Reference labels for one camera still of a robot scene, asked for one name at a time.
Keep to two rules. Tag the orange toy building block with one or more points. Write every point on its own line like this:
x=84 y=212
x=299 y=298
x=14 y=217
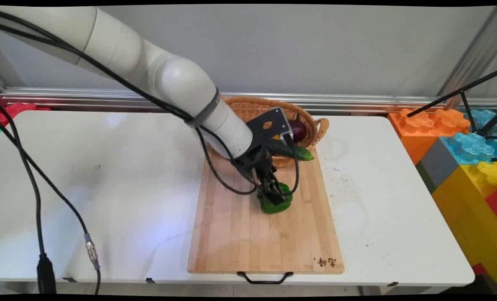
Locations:
x=416 y=133

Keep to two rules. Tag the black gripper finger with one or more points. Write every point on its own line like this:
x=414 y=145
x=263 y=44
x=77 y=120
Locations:
x=263 y=192
x=280 y=190

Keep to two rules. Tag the green bell pepper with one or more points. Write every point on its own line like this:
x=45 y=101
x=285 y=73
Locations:
x=273 y=207

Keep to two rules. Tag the black tripod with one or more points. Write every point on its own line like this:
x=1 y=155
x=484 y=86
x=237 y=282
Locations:
x=462 y=91

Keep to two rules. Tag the grey toy building block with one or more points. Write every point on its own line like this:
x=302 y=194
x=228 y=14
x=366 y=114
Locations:
x=436 y=165

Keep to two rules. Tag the red toy building block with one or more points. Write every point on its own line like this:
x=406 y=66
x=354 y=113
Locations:
x=496 y=205

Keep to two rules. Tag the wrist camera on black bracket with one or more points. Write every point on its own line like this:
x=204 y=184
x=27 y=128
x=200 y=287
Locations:
x=269 y=125

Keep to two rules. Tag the long green cucumber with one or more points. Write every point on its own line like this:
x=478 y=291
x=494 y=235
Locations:
x=301 y=153

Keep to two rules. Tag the purple eggplant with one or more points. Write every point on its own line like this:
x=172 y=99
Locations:
x=299 y=130

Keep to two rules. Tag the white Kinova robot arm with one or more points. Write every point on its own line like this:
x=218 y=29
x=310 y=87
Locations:
x=119 y=46

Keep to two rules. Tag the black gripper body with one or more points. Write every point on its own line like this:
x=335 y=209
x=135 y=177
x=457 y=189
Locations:
x=254 y=161

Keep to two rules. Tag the aluminium rail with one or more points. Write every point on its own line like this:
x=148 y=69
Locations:
x=85 y=96

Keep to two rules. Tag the blue toy building block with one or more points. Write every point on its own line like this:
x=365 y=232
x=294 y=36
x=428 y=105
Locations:
x=472 y=146

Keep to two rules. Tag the woven wicker basket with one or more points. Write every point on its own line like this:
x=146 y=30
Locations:
x=248 y=108

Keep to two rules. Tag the bamboo cutting board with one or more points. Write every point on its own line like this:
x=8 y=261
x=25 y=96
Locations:
x=248 y=234

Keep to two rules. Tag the yellow toy building block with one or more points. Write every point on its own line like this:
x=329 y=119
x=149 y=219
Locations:
x=470 y=217

